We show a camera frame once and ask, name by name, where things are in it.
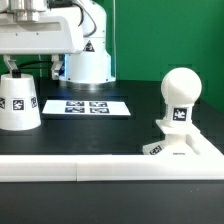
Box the white L-shaped boundary frame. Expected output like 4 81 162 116
0 133 224 182

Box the black cable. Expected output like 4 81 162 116
16 59 68 71

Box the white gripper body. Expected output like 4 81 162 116
0 14 84 55

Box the white marker sheet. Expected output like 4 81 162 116
42 100 130 116

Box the white lamp shade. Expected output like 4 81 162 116
0 74 41 131

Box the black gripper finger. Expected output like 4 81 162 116
51 54 64 80
3 55 21 78

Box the white lamp base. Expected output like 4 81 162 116
142 120 200 157

